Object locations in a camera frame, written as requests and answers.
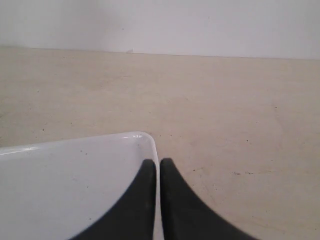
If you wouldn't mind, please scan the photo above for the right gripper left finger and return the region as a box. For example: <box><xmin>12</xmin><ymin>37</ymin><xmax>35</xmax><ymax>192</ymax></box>
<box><xmin>73</xmin><ymin>159</ymin><xmax>157</xmax><ymax>240</ymax></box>

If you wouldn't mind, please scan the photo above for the white rectangular plastic tray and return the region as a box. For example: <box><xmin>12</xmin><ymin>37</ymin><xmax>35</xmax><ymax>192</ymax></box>
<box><xmin>0</xmin><ymin>131</ymin><xmax>159</xmax><ymax>240</ymax></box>

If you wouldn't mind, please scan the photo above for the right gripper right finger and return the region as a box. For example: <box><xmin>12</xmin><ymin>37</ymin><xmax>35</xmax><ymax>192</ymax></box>
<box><xmin>159</xmin><ymin>158</ymin><xmax>255</xmax><ymax>240</ymax></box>

